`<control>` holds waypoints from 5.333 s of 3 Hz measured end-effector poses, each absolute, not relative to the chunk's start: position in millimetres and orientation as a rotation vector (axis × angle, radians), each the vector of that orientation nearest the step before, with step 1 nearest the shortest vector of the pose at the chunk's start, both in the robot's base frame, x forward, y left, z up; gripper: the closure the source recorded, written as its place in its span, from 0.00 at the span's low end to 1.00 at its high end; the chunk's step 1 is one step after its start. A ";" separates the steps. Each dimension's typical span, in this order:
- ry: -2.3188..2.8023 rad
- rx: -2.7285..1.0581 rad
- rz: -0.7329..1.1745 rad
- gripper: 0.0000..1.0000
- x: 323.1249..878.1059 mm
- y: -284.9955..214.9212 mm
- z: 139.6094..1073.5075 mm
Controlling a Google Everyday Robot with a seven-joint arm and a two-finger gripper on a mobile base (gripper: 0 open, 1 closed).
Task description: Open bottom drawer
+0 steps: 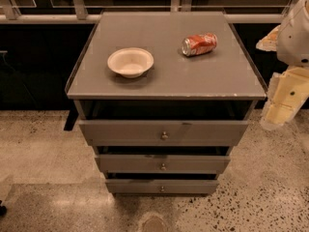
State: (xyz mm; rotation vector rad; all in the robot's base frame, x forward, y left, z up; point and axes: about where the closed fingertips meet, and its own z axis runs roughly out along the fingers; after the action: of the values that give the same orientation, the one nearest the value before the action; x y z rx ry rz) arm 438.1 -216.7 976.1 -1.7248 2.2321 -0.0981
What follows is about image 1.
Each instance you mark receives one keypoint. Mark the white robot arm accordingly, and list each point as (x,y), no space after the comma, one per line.
(293,36)

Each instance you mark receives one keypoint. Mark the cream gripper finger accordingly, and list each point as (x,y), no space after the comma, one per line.
(269,42)

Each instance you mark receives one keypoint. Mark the grey top drawer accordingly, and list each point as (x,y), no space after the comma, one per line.
(162,132)

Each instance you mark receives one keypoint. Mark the crushed orange soda can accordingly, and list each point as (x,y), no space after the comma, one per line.
(199,44)

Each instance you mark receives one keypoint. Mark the grey drawer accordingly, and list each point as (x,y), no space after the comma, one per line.
(161,186)
(162,164)
(162,132)

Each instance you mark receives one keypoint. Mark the metal window railing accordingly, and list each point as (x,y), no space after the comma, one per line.
(88,11)

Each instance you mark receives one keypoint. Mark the grey bottom drawer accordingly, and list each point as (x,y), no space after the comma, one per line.
(161,186)

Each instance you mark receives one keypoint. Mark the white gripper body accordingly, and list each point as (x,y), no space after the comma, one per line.
(294,41)

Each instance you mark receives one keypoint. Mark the grey middle drawer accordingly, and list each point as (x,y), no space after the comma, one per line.
(162,164)

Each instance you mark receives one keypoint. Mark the grey drawer cabinet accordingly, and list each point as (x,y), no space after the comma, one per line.
(222,85)

